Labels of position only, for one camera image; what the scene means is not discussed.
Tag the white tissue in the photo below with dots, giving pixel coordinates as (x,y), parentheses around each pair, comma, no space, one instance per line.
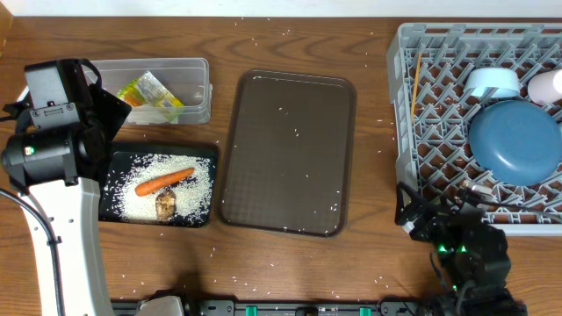
(149,115)

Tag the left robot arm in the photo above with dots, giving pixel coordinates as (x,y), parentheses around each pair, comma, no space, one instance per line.
(62,216)

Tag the foil snack wrapper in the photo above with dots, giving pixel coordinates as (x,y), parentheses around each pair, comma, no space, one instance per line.
(147,89)

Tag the white plastic cup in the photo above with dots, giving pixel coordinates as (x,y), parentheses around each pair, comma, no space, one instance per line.
(545,88)

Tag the light blue bowl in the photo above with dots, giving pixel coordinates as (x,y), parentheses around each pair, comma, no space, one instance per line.
(504,81)

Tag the clear plastic bin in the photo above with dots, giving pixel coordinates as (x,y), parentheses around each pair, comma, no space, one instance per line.
(186,78)

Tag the orange carrot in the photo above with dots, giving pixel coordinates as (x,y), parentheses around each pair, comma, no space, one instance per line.
(161,182)

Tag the dark blue plate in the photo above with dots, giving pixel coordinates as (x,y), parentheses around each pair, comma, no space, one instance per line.
(517,141)

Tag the wooden chopstick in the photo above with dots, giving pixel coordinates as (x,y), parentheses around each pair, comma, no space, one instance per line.
(415,87)

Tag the white rice pile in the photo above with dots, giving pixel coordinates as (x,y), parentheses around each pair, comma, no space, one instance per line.
(193,194)

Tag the grey dishwasher rack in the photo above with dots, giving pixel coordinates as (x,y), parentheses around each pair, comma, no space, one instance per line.
(434,156)

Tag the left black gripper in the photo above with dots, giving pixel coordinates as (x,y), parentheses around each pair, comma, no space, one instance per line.
(112,110)

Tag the brown food scrap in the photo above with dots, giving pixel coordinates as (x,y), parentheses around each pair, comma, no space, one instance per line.
(165,205)

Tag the black waste tray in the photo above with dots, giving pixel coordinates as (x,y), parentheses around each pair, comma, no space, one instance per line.
(197,151)

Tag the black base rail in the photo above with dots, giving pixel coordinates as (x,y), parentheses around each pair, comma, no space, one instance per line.
(230,308)

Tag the dark brown serving tray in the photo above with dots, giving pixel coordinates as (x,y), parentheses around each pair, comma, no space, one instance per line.
(288,162)

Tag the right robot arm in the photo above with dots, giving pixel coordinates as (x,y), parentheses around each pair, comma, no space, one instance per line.
(470,258)

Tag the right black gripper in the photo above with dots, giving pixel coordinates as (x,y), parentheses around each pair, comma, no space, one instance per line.
(435,217)

